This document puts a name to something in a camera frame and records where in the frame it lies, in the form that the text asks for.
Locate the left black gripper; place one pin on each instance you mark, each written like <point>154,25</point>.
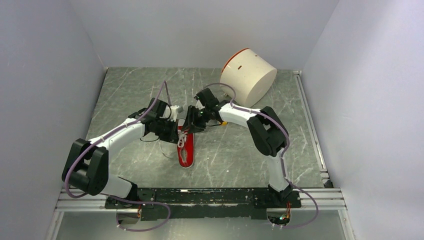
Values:
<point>172,136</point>

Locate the aluminium frame rail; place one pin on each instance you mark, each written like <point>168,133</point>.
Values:
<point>317,200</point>

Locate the white cylindrical container orange rim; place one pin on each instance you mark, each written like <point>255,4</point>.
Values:
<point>247,77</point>

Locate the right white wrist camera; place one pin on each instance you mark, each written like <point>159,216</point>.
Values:
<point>199,105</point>

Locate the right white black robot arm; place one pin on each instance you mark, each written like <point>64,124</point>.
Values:
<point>269,135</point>

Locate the red canvas sneaker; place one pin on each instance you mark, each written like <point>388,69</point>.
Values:
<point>185,147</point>

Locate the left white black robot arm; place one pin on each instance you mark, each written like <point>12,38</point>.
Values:
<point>87,164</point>

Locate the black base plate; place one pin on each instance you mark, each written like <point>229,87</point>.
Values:
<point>199,203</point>

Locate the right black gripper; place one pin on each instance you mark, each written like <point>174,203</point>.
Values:
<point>191,122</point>

